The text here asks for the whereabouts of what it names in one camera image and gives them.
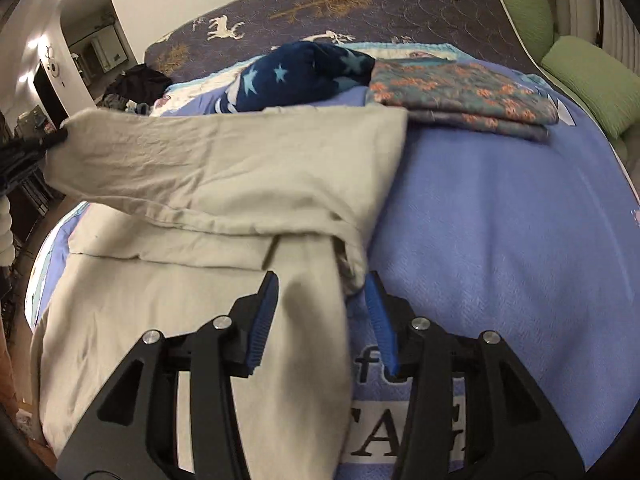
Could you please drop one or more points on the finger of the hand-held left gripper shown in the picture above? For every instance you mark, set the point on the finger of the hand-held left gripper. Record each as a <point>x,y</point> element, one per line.
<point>17,172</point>
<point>47,140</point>

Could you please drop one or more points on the white slatted panel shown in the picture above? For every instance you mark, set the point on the white slatted panel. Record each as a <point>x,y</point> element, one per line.
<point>610,15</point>

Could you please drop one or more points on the beige pants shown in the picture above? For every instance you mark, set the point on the beige pants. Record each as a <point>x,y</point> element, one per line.
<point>200,170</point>

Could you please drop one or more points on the person's left hand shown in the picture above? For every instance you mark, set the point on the person's left hand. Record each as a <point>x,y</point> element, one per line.
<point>5,232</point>

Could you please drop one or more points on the folded floral cloth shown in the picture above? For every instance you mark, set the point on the folded floral cloth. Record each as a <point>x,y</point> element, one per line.
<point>450,90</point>

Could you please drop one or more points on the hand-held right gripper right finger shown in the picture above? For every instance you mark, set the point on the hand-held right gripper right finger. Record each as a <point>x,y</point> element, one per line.
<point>380,325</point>

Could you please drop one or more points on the green pillow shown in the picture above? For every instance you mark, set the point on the green pillow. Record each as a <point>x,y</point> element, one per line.
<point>525,20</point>
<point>595,80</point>

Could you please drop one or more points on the dark deer-print quilt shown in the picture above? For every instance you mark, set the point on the dark deer-print quilt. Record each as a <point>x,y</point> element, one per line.
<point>380,10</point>

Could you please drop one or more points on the black wall screen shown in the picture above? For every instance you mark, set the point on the black wall screen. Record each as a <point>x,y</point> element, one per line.
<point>47,92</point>

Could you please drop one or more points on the navy star-print garment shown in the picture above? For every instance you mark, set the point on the navy star-print garment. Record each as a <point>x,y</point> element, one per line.
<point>300,75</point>

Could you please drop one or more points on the blue printed blanket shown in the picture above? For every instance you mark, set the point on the blue printed blanket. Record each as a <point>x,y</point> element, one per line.
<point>500,220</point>

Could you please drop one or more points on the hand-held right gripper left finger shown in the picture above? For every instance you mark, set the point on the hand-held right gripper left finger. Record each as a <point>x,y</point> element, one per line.
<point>262,320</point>

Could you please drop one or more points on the pile of dark clothes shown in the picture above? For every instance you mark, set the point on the pile of dark clothes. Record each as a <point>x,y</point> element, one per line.
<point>140,82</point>

